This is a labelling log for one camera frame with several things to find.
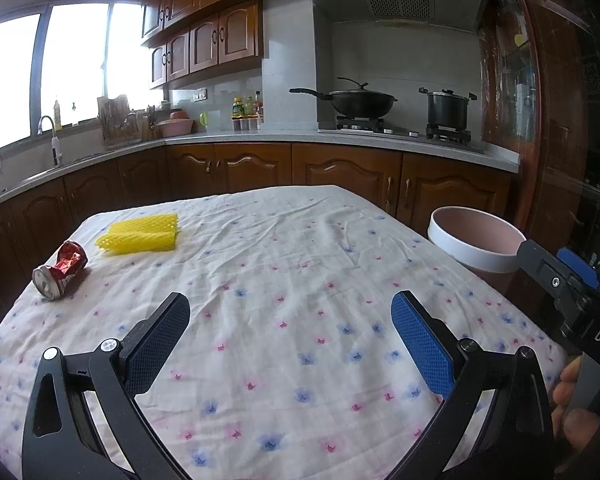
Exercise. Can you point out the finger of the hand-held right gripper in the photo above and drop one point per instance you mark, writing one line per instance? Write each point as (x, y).
(577, 265)
(542, 267)

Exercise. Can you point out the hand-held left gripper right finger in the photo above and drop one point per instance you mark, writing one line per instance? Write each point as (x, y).
(425, 345)

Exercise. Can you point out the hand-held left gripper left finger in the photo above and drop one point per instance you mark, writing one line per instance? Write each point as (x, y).
(152, 345)

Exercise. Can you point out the white rimmed pink bin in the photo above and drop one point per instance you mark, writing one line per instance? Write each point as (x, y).
(480, 240)

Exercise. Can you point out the person's right hand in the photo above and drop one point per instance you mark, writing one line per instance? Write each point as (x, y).
(575, 420)

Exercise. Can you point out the yellow foam fruit net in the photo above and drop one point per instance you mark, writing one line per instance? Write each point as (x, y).
(140, 235)

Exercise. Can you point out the crushed red drink can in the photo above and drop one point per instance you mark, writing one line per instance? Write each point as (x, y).
(62, 270)

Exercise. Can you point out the floral white tablecloth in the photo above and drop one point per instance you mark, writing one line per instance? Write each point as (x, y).
(290, 290)

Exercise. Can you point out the glass door wooden cabinet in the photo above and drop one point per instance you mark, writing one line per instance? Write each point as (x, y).
(560, 110)

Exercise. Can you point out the black lidded cooking pot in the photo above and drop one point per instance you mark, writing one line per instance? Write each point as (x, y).
(447, 110)

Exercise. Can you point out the gas stove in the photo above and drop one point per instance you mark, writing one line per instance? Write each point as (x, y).
(405, 132)

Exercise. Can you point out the brown wooden lower cabinets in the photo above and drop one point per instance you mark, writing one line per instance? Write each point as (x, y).
(340, 170)

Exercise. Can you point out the brown wooden cabinets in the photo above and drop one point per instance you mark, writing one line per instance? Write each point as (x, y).
(210, 35)
(340, 170)

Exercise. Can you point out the pink plastic basin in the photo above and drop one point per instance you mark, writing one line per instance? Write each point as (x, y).
(175, 127)

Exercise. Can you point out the kitchen faucet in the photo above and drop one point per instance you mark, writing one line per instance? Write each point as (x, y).
(56, 147)

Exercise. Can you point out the wooden utensil rack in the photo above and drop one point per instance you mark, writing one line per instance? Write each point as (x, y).
(117, 125)

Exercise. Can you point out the green plastic cup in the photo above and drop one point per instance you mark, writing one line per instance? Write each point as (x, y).
(204, 120)

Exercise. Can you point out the grey kitchen counter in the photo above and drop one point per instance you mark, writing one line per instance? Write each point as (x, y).
(260, 137)

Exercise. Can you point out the set of seasoning jars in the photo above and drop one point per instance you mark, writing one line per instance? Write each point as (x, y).
(247, 123)

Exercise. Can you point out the small windowsill bottle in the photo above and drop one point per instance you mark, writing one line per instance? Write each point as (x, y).
(74, 115)

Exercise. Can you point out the black wok with lid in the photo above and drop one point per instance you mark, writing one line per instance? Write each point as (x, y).
(362, 102)

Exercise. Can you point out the tall windowsill bottle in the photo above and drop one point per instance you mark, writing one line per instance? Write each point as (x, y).
(57, 115)

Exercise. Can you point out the green label condiment bottle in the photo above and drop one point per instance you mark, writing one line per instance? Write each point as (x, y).
(238, 109)

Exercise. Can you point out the yellow oil bottle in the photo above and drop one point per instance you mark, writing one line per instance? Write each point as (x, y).
(249, 107)

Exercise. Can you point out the kitchen window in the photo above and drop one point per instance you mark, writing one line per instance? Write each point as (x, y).
(75, 60)

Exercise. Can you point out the brown wooden upper cabinets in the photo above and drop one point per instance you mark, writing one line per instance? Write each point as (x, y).
(210, 35)

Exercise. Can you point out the wall power outlet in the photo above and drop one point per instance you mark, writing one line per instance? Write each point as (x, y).
(200, 95)

